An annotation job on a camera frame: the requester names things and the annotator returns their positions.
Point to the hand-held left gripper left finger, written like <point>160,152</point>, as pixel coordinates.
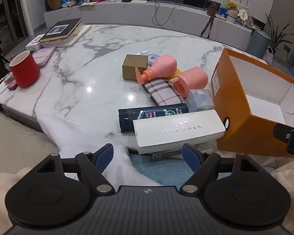
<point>105,155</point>

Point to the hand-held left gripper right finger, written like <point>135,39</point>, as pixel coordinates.
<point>189,155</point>

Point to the clear plastic box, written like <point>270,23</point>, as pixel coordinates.
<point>200,100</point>

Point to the orange cardboard box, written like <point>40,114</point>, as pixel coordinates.
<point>235,117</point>

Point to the yellow tape measure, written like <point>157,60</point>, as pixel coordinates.
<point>176,73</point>

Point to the pink pump bottle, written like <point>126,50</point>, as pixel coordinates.
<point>161,66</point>

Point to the brown cardboard box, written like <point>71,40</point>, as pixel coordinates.
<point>134,66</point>

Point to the white sock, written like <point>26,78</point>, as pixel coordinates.
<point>88,139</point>

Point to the white glasses box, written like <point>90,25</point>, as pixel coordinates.
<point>176,129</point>

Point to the teal floor mat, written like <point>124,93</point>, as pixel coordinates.
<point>166,173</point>

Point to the black tube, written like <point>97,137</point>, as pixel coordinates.
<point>147,115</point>

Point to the plaid glasses case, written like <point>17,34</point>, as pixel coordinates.
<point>161,91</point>

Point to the pink cylindrical container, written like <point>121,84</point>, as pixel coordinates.
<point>193,78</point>

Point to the pink woven basket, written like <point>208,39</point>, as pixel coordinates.
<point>268,56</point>

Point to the beige carpet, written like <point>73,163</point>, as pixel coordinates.
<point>14,139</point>

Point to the white squeeze tube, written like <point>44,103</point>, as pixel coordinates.
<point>151,57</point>

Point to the grey trash bin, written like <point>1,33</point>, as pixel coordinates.
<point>258,44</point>

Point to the long-leaf potted plant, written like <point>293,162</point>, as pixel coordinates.
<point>277,38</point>

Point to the cream fleece cloth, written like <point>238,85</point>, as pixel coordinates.
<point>0,200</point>

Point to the red cup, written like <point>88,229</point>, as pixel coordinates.
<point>24,73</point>

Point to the small patterned trinket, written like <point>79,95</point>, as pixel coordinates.
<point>12,84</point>

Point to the pink flat case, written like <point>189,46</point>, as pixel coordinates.
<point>43,56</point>

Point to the large white book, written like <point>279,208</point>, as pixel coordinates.
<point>76,39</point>

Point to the decorative plate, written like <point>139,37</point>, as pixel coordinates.
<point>250,22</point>

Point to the small white box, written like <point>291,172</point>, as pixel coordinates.
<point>34,44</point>

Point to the black book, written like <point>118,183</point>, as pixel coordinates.
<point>60,29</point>

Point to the round white fan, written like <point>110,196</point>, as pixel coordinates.
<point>243,14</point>

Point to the marble TV cabinet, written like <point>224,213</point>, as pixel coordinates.
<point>127,14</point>

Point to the white woven pot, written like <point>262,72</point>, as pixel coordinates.
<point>232,13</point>

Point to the yellow teddy bear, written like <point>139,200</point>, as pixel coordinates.
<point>232,5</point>

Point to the green paper sheet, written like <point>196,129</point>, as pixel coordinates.
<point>88,3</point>

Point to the blue snack packet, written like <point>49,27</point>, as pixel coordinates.
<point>68,3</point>

